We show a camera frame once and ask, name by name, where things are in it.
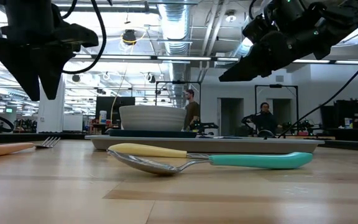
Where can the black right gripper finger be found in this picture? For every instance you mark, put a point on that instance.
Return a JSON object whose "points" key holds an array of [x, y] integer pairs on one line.
{"points": [[250, 65]]}

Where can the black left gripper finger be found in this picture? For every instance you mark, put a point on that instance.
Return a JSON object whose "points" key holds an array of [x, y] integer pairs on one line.
{"points": [[53, 71], [26, 71]]}

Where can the white ribbed bowl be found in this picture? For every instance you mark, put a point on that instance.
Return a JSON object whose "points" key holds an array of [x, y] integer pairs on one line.
{"points": [[152, 119]]}

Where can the dark blue plate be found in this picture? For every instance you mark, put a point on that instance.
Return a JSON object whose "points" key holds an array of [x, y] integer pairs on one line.
{"points": [[154, 134]]}

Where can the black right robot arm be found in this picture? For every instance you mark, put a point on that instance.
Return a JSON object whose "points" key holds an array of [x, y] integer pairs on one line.
{"points": [[346, 18]]}

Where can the black background robot arm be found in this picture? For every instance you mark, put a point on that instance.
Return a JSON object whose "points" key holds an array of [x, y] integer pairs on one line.
{"points": [[202, 126]]}

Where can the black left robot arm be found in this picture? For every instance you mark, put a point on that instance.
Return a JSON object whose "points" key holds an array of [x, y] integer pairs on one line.
{"points": [[26, 12]]}

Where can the grey plastic tray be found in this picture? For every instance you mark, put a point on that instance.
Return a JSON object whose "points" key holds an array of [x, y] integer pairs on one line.
{"points": [[204, 144]]}

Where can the white square column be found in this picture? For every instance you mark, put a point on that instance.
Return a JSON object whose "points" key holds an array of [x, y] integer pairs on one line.
{"points": [[51, 115]]}

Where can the whiteboard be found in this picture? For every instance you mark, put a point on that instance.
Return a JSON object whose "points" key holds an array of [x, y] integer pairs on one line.
{"points": [[72, 123]]}

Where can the person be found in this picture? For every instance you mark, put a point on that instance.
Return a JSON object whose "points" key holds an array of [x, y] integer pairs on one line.
{"points": [[192, 112], [265, 121]]}

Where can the black monitor panel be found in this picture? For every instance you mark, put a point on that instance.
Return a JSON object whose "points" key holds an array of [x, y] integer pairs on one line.
{"points": [[107, 102]]}

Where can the white wipes canister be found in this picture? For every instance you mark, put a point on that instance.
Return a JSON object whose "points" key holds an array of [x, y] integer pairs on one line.
{"points": [[102, 117]]}

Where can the white and blue cup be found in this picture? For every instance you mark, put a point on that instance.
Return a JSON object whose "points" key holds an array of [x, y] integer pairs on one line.
{"points": [[348, 123]]}

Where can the black frame stand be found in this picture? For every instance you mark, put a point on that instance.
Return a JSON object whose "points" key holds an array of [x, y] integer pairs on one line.
{"points": [[179, 82], [275, 86]]}

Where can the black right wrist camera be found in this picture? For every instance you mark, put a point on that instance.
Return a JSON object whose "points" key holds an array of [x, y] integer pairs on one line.
{"points": [[258, 28]]}

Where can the overhead light strip rail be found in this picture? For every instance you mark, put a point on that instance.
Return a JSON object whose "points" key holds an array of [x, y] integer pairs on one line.
{"points": [[182, 58]]}

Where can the black ceiling camera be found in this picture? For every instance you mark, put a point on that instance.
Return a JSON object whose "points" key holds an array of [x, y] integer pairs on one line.
{"points": [[129, 36]]}

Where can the silver ventilation duct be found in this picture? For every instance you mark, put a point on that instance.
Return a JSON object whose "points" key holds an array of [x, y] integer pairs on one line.
{"points": [[174, 28]]}

